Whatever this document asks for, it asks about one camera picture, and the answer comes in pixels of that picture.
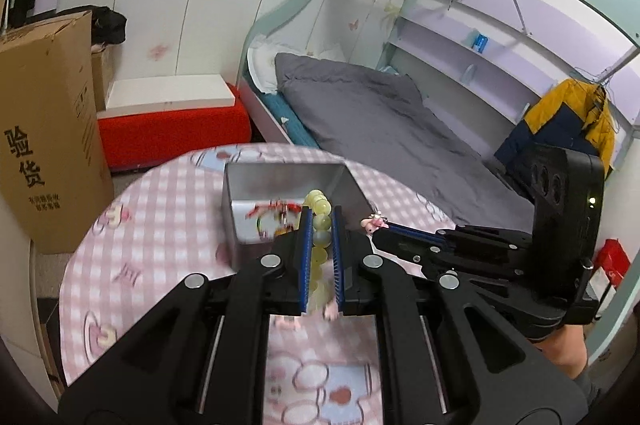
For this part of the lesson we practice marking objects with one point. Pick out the white board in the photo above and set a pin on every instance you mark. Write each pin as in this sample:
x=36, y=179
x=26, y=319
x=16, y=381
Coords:
x=165, y=91

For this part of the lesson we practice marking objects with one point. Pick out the small cardboard box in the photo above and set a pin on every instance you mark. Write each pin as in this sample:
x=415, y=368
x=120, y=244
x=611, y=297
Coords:
x=101, y=75

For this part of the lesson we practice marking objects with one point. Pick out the grey metal tin box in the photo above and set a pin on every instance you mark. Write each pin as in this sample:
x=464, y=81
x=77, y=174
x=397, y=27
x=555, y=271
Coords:
x=280, y=182

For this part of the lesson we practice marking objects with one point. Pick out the grey blanket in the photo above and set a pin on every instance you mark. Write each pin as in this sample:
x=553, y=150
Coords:
x=380, y=120

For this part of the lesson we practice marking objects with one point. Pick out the pink charm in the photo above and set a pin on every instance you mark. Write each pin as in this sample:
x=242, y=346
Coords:
x=373, y=222

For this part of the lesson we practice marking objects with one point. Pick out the red stool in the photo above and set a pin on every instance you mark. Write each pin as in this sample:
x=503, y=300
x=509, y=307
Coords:
x=170, y=132

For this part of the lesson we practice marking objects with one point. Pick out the large cardboard box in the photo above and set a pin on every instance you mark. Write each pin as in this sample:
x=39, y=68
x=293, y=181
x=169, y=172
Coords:
x=45, y=105

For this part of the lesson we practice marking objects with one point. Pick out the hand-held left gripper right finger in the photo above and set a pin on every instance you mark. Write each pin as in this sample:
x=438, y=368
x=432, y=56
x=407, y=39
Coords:
x=338, y=260

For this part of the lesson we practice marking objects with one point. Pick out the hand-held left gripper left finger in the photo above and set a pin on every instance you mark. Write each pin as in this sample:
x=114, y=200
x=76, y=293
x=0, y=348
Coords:
x=305, y=255

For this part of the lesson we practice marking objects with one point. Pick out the teal bed mat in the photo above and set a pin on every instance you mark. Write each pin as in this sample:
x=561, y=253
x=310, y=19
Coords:
x=290, y=120

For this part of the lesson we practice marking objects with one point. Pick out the small blue box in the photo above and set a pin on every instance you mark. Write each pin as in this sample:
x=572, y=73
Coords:
x=480, y=42

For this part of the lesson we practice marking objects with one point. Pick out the pink checked tablecloth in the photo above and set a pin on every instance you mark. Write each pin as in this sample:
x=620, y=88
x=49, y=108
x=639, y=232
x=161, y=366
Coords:
x=165, y=225

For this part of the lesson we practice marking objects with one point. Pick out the white pillow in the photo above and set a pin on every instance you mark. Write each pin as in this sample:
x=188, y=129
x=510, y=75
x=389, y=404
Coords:
x=260, y=65

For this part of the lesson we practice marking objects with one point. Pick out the black bag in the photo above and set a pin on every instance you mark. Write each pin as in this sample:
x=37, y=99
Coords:
x=110, y=25

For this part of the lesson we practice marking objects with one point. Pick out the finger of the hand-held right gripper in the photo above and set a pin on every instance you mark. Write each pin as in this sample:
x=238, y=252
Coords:
x=400, y=247
x=415, y=231

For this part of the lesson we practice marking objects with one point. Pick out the yellow and navy jacket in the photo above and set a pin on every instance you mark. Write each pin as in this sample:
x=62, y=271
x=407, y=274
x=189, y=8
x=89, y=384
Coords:
x=555, y=105

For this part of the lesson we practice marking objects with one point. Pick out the person's right forearm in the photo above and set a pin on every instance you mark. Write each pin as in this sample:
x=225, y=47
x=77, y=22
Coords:
x=562, y=350

